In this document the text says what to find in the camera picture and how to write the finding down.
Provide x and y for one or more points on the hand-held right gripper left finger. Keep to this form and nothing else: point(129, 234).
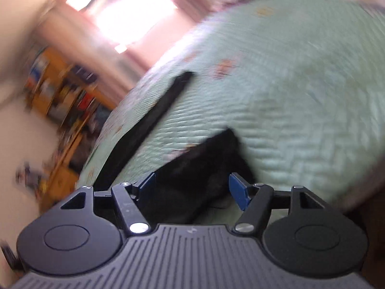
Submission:
point(149, 183)

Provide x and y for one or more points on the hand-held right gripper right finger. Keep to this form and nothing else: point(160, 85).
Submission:
point(239, 189)

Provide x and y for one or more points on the black pants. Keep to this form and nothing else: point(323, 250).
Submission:
point(204, 168)

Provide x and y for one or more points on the wooden desk with drawers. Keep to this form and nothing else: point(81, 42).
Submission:
point(63, 174)

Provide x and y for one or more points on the green quilted bedspread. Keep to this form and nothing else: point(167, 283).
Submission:
point(285, 111)

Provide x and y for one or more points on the wooden bookshelf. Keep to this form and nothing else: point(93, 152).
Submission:
point(60, 96)

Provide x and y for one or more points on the window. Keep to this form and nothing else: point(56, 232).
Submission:
point(126, 15)

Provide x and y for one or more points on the wall poster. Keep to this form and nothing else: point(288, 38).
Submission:
point(28, 177)

